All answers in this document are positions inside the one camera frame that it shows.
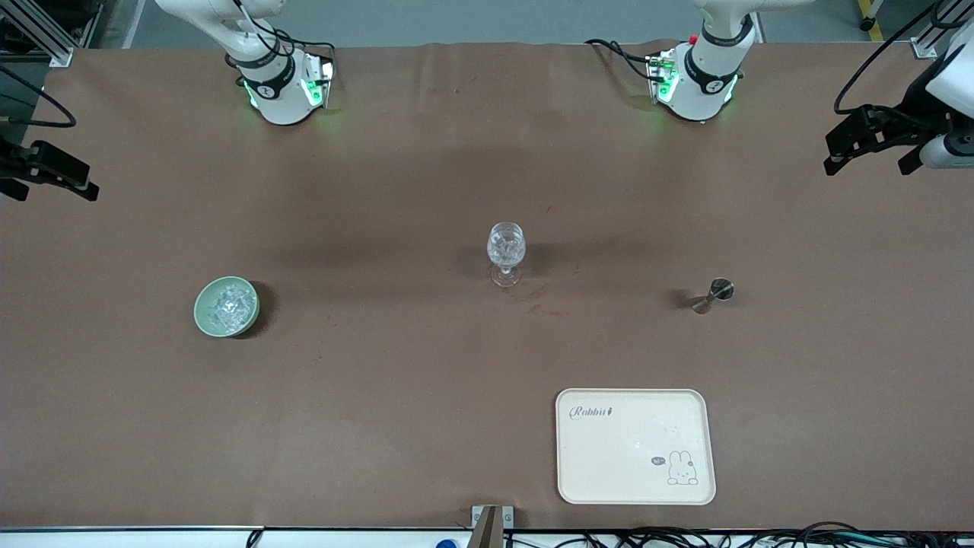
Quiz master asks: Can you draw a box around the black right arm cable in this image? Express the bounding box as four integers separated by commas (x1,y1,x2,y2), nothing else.
0,65,78,129

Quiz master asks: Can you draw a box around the black right base cable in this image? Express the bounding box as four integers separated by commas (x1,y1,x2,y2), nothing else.
270,29,337,65

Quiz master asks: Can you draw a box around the aluminium frame profile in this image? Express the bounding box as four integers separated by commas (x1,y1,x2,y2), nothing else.
912,0,974,60
0,0,74,68

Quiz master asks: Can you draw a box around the green ceramic bowl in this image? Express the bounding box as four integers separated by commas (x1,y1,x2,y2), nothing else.
193,276,261,338

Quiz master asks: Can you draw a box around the black base cable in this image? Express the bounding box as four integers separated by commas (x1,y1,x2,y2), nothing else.
584,38,659,81
270,29,337,65

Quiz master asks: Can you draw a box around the clear ice cubes pile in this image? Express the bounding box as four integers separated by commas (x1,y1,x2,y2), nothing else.
205,282,256,333

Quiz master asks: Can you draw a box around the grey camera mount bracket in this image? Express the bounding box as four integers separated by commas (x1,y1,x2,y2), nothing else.
471,505,515,548

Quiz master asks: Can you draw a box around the brown table cover sheet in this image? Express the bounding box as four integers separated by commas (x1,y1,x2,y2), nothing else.
0,40,974,531

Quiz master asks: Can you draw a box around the steel cocktail jigger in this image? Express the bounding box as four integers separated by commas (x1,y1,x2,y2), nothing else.
692,279,735,314

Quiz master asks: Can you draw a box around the black left base cable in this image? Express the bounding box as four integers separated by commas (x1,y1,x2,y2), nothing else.
584,38,659,81

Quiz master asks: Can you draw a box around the black cable bundle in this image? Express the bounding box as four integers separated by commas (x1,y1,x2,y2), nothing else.
502,521,974,548

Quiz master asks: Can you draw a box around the cream rabbit print tray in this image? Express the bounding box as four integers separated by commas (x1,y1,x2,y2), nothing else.
555,388,717,505

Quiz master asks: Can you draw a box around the white table edge rail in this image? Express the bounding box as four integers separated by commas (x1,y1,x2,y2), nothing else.
0,527,473,548

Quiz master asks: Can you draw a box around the clear stemmed wine glass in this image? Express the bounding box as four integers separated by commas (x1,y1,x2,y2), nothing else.
487,221,527,288

